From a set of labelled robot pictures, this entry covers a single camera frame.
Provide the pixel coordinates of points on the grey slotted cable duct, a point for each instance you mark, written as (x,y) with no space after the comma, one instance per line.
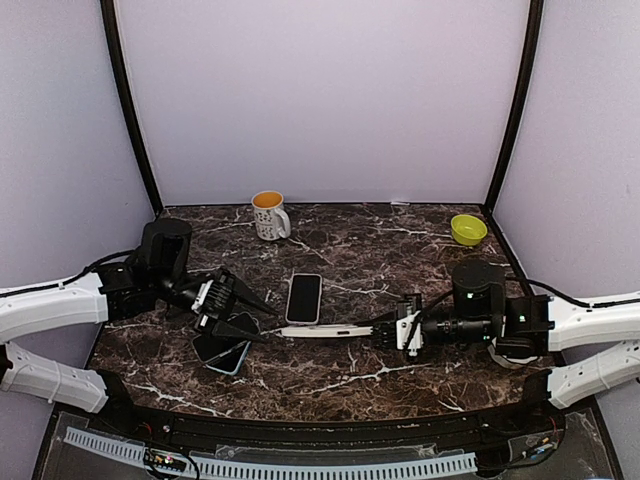
(247,464)

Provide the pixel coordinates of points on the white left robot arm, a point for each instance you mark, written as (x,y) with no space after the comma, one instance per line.
(117,287)

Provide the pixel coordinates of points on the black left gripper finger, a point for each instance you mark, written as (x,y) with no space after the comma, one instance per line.
(226,329)
(246,296)

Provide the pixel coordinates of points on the black front rail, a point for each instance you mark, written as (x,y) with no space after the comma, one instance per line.
(389,405)

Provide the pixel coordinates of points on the yellow-green bowl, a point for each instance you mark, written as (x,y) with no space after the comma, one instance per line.
(468,230)

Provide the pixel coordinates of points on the white spotted mug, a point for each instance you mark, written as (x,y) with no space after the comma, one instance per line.
(271,220)

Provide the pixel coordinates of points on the left black frame post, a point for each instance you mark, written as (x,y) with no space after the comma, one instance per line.
(128,109)

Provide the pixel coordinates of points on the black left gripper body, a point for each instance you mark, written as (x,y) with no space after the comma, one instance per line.
(218,301)

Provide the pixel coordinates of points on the light blue phone case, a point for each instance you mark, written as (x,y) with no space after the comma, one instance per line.
(228,358)

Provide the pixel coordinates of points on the white phone case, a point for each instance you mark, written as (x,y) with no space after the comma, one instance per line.
(321,331)

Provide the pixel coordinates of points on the right black frame post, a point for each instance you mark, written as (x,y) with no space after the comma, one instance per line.
(525,70)

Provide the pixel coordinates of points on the white scalloped dish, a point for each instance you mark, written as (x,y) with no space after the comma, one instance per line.
(500,359)

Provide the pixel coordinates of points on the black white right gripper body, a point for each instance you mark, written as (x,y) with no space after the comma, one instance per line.
(407,312)

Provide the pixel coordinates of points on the black phone on top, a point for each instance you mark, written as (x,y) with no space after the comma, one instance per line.
(205,346)

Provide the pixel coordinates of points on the black frame post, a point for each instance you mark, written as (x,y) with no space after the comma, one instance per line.
(128,109)
(525,70)

